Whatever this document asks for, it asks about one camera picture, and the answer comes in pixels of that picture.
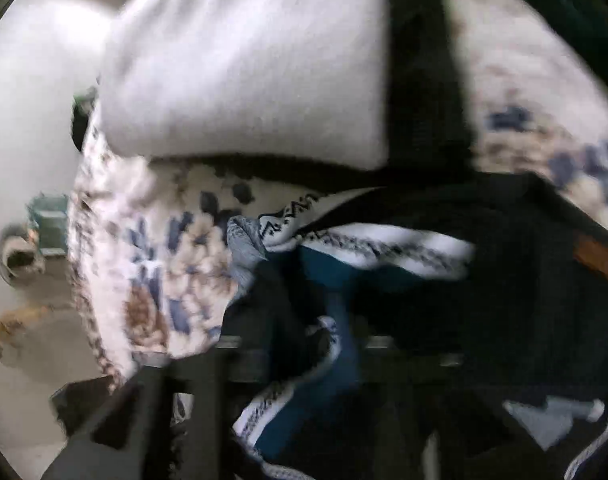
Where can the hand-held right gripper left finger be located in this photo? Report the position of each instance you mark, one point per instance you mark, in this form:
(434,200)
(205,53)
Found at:
(189,410)

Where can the floral blanket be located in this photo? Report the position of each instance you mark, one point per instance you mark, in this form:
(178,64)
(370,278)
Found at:
(149,260)

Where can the light grey garment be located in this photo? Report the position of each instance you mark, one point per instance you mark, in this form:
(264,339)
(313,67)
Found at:
(246,250)

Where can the white pillow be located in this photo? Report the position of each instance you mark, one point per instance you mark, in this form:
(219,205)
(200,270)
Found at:
(244,60)

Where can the dark navy garment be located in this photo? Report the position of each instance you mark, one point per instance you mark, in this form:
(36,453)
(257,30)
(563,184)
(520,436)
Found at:
(334,270)

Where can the green box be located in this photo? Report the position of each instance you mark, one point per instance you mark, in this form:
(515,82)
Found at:
(48,222)

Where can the tan object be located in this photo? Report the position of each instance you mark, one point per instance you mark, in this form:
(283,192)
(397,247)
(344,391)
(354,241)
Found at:
(16,325)

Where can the black garment brown label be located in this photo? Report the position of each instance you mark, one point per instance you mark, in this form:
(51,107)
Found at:
(509,285)

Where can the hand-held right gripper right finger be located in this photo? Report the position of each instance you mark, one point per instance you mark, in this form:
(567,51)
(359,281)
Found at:
(489,445)

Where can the round grey object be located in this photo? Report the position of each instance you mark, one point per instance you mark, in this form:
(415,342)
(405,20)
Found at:
(19,255)

